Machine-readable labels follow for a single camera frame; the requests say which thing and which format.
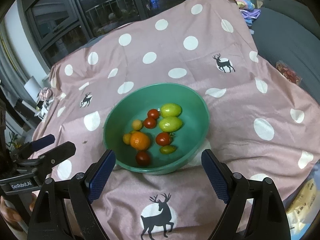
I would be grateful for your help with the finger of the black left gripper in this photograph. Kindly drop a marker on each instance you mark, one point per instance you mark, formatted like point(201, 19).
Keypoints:
point(34, 146)
point(55, 157)

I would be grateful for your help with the white cylinder lamp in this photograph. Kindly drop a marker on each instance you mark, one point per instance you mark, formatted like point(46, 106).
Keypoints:
point(32, 87)

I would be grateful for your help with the person's left hand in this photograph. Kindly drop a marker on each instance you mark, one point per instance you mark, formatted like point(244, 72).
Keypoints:
point(11, 215)

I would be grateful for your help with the yellow round fruit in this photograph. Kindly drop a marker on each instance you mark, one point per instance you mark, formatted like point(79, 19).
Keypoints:
point(137, 125)
point(126, 138)

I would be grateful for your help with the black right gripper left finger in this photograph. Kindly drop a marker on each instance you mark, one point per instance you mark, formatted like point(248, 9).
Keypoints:
point(93, 181)

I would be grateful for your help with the green apple upper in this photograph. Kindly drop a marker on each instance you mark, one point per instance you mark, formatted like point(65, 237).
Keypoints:
point(170, 109)

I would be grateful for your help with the red tomato top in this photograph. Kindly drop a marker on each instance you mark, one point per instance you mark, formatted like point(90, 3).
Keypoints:
point(153, 113)

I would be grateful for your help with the dark green olive fruit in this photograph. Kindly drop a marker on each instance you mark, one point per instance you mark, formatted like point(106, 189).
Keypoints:
point(168, 149)

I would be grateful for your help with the grey sofa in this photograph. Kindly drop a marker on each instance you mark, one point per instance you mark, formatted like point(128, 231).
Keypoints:
point(286, 32)

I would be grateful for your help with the pile of clothes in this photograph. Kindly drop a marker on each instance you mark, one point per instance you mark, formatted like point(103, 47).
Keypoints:
point(44, 101)

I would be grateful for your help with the red snack packet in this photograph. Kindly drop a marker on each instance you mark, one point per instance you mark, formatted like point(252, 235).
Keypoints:
point(288, 73)

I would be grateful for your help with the green apple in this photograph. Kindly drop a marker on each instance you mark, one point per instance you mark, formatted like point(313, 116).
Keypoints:
point(170, 124)
point(170, 109)

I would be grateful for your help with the folded colourful cloths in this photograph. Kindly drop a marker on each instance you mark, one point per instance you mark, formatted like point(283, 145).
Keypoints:
point(248, 11)

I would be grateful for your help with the yellow round fruit upper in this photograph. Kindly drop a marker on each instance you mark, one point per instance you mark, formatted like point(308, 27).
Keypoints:
point(137, 125)

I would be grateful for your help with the pink polka dot tablecloth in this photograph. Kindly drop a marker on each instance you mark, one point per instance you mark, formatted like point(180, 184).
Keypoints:
point(201, 56)

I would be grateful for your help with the green plastic bowl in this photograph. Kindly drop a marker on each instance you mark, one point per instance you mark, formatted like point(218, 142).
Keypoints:
point(156, 128)

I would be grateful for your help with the orange mandarin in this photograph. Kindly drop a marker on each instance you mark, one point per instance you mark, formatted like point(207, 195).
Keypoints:
point(140, 141)

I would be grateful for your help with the green apple lower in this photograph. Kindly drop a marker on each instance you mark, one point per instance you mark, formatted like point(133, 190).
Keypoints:
point(170, 124)

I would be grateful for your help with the red tomato with stem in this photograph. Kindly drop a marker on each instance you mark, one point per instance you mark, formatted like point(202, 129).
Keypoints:
point(164, 138)

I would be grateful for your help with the yellow round fruit lower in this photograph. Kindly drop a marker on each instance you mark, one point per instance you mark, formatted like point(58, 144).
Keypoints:
point(126, 138)

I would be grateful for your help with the yellow paper bag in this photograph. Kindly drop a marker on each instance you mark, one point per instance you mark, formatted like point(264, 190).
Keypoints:
point(303, 207)

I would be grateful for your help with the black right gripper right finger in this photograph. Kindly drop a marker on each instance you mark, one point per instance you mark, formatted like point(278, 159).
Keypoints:
point(227, 185)

